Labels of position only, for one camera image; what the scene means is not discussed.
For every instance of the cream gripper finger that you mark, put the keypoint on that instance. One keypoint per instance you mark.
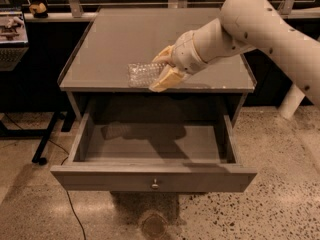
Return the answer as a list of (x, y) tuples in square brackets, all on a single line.
[(168, 78), (164, 56)]

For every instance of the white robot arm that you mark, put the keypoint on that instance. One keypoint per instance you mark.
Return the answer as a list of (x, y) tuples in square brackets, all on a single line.
[(243, 25)]

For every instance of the open grey top drawer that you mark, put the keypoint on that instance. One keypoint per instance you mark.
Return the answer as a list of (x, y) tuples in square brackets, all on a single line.
[(184, 157)]

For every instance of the open laptop computer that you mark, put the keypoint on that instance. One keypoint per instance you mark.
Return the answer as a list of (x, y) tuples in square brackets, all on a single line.
[(14, 41)]

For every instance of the small yellow black object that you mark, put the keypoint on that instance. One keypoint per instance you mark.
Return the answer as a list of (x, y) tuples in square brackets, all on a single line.
[(38, 10)]

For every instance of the small brass drawer knob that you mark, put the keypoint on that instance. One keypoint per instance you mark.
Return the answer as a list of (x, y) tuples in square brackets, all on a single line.
[(155, 185)]

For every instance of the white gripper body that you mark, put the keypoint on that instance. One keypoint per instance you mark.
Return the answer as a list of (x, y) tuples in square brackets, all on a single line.
[(187, 54)]

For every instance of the black desk frame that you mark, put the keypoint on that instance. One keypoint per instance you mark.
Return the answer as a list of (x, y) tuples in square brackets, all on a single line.
[(43, 134)]

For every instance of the grey wooden cabinet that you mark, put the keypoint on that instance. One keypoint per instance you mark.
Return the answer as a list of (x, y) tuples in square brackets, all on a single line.
[(119, 37)]

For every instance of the metal window rail frame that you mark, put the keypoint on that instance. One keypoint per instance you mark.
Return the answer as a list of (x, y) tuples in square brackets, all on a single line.
[(133, 4)]

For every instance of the clear plastic water bottle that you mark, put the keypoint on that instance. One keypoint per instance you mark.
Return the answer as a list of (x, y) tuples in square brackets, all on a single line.
[(141, 75)]

